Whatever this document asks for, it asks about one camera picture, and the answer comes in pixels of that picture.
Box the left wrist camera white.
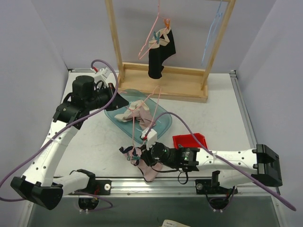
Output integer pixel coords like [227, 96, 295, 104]
[91, 67, 111, 82]

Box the teal clothespin on black underwear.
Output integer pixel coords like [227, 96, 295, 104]
[152, 31, 161, 44]

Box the paper sheet bottom edge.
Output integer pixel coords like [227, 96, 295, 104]
[161, 219, 189, 227]

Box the black underwear beige waistband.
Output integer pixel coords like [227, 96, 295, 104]
[148, 28, 176, 79]

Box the wooden clothes rack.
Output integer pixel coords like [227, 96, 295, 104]
[105, 0, 236, 103]

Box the teal plastic basin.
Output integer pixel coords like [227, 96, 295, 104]
[105, 89, 172, 143]

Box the pink underwear navy trim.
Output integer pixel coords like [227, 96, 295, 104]
[119, 146, 163, 183]

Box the blue wire hanger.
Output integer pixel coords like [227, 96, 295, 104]
[201, 0, 223, 66]

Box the aluminium mounting rail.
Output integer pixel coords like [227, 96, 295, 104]
[26, 176, 281, 198]

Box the orange clothespin on black underwear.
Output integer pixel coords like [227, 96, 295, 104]
[163, 18, 170, 29]

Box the beige pink underwear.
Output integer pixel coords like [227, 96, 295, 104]
[114, 100, 153, 130]

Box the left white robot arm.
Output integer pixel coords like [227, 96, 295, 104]
[10, 75, 129, 210]

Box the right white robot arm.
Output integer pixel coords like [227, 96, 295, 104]
[141, 142, 283, 193]

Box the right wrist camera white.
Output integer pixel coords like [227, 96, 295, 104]
[140, 127, 157, 150]

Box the pink wire hanger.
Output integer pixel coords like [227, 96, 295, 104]
[126, 86, 161, 162]
[138, 0, 168, 60]

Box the teal clothespin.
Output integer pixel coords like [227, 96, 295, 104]
[127, 150, 141, 161]
[152, 31, 161, 44]

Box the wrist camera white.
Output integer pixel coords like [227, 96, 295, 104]
[140, 127, 157, 150]
[91, 67, 111, 82]

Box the red plastic bin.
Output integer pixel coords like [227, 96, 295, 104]
[172, 133, 207, 148]

